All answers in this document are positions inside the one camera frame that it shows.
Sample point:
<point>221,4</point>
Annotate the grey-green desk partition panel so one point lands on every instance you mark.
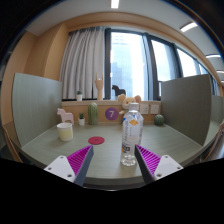
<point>36,106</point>
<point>186,105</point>

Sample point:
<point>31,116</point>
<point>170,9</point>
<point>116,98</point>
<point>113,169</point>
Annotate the pink horse figurine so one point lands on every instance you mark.
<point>65,115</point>

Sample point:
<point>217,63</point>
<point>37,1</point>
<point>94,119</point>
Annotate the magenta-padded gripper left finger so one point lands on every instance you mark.
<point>61,167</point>

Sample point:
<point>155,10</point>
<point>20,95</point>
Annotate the pale yellow cup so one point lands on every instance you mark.
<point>65,132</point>

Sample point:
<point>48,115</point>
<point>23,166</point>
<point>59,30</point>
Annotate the ceiling strip lights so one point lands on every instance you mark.
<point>188,26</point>

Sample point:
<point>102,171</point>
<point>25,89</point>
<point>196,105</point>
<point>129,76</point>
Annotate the white wall socket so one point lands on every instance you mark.
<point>154,109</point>
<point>144,109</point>

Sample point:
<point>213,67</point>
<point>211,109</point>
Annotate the flat round red coaster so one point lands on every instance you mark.
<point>96,140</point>

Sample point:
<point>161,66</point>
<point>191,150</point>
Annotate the clear plastic water bottle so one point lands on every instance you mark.
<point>132,133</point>

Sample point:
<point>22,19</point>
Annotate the beige mouse plush toy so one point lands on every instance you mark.
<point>124,101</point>

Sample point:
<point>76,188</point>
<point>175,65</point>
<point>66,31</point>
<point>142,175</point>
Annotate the dark horse figurine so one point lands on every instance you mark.
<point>117,90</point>

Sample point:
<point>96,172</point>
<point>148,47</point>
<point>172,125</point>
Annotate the small plant in white pot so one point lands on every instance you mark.
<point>81,120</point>
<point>79,96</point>

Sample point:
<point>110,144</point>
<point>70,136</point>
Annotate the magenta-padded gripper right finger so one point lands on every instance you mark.
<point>166,165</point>

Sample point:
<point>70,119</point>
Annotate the round green cactus ornament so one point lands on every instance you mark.
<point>159,120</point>

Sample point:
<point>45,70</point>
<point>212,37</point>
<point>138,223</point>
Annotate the round purple number sign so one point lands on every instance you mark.
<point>111,114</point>

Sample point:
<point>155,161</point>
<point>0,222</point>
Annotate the tall green cactus ornament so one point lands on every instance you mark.
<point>93,114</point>

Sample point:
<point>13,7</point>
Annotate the wooden hand figure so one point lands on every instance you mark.
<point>99,86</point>

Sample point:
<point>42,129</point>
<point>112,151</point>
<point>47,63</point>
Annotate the grey pleated curtain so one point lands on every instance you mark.
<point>81,63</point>

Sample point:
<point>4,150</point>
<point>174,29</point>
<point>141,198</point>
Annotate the dark-framed window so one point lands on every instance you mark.
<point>130,66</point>

